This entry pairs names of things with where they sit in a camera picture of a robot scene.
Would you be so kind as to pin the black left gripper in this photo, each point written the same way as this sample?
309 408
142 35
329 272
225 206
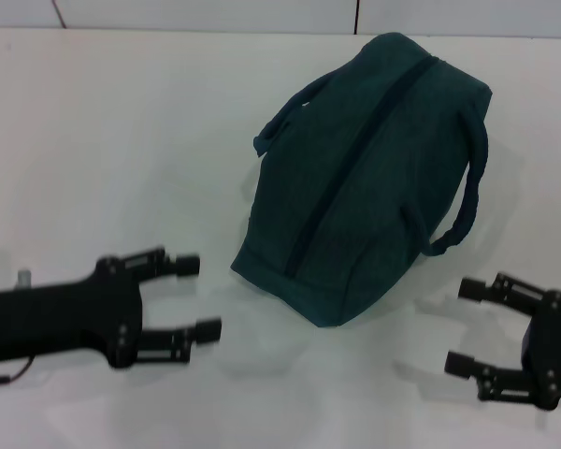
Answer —
65 318

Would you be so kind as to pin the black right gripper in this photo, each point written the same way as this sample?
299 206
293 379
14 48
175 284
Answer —
556 346

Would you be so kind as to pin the dark teal insulated lunch bag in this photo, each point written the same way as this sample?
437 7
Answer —
355 187

